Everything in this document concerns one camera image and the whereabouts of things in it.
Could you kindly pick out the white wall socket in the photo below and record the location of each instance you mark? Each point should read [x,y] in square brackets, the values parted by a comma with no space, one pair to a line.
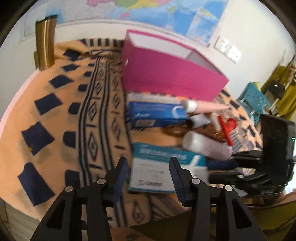
[229,50]

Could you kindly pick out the orange patterned blanket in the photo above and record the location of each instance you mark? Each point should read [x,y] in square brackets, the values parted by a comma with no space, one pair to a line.
[70,125]

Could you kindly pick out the dark blue medicine box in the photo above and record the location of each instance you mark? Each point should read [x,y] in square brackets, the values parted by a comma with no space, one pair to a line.
[155,115]

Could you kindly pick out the yellow clothes on rack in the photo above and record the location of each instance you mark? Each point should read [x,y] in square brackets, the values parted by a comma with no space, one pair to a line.
[281,84]

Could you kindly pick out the small white ointment tube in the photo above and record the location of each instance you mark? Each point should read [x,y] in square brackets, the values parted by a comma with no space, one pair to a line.
[198,120]

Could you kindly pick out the pink tube white cap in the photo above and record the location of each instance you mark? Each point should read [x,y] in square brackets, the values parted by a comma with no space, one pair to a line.
[197,106]

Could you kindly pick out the pink open cardboard box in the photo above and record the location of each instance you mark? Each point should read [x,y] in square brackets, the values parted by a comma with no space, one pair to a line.
[152,63]

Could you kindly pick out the white teal medicine box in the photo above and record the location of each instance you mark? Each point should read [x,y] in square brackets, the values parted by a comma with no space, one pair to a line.
[150,167]

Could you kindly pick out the gold thermos tumbler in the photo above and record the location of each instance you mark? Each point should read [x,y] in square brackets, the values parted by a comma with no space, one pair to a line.
[45,34]

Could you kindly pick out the large lilac cream tube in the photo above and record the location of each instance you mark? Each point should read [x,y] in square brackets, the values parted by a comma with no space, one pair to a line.
[197,143]

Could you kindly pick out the turquoise plastic crate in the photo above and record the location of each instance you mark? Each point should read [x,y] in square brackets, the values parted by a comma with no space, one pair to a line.
[254,102]

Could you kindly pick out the red tape dispenser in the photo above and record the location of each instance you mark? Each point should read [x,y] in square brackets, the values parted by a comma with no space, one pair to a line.
[224,127]

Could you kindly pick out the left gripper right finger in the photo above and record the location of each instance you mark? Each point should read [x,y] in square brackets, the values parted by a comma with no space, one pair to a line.
[194,193]

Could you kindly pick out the brown wooden comb massager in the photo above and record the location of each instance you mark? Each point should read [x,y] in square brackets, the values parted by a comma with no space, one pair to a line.
[207,130]

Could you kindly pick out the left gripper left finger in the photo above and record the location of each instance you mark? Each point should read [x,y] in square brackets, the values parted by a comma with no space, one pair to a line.
[102,194]

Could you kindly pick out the colourful wall map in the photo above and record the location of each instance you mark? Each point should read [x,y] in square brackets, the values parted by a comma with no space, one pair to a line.
[196,20]

